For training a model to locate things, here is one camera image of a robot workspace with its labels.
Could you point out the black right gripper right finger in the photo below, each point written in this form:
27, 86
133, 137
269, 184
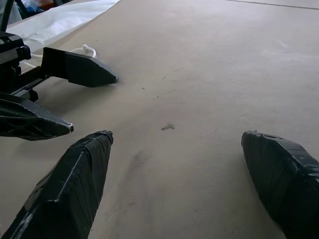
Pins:
281, 179

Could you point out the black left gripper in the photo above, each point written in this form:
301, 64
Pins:
11, 53

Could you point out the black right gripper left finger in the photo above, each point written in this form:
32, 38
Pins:
72, 189

